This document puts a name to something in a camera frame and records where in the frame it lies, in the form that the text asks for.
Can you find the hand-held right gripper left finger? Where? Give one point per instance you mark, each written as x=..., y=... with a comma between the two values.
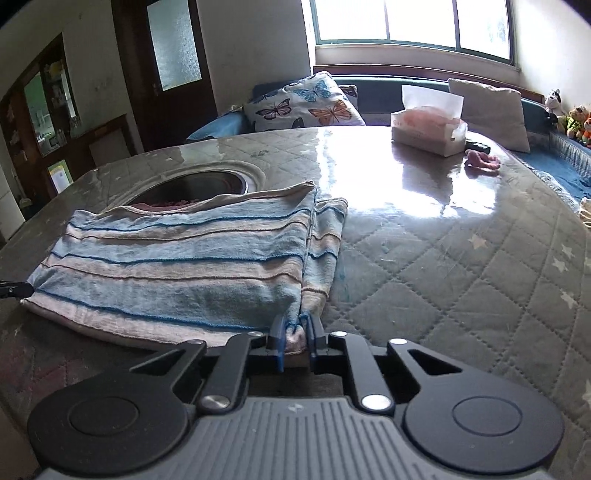
x=279, y=342

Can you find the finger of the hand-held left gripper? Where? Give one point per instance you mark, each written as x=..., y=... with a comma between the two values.
x=14, y=290

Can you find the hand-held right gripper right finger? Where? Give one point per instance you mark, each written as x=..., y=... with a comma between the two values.
x=312, y=342

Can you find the blue striped garment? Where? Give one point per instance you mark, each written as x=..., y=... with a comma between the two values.
x=184, y=267

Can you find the wooden display cabinet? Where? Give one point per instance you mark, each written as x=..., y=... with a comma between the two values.
x=44, y=120

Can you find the metal basin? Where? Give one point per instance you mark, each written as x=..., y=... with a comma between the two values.
x=194, y=189

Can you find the blue cushion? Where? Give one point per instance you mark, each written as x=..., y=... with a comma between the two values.
x=217, y=127

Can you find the butterfly print pillow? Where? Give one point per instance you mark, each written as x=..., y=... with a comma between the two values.
x=302, y=105

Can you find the pink cloth scrap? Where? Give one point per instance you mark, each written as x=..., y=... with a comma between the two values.
x=481, y=162

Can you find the tissue box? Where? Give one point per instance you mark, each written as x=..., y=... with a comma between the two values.
x=427, y=123

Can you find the black remote control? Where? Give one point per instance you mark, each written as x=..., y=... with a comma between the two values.
x=478, y=146

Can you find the dark wooden door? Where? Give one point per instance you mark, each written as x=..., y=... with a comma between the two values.
x=164, y=69

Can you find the white pillow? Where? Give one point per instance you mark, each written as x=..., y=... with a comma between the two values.
x=493, y=113

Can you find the blue sofa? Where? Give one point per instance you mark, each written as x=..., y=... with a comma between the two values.
x=549, y=161

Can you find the window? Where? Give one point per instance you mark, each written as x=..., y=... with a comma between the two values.
x=413, y=25

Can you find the black and white plush toy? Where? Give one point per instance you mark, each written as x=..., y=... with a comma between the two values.
x=552, y=107

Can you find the yellow plush toy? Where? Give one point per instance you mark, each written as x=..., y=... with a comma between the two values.
x=575, y=122

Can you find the orange plush toy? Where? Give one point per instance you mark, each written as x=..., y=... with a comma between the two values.
x=586, y=129

